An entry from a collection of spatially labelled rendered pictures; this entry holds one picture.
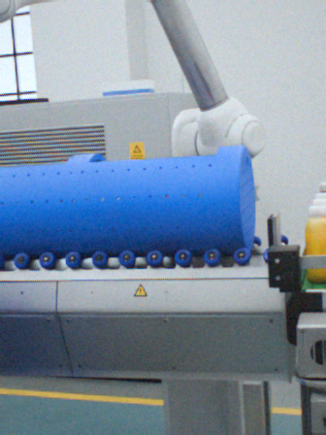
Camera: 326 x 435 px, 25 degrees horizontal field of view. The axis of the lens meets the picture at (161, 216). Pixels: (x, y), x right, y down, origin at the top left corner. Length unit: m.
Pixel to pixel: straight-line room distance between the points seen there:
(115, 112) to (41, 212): 1.74
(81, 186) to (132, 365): 0.50
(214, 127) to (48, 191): 0.64
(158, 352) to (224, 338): 0.19
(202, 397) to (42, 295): 0.83
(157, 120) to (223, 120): 1.25
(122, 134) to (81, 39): 1.30
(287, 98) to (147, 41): 0.99
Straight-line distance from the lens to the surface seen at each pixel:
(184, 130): 2.52
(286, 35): 4.71
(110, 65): 4.72
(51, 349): 2.09
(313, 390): 1.69
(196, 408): 2.65
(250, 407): 2.00
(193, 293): 1.89
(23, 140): 3.88
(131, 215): 1.88
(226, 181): 1.83
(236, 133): 2.33
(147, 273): 1.92
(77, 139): 3.73
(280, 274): 1.73
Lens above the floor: 1.31
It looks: 7 degrees down
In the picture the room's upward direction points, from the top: 4 degrees counter-clockwise
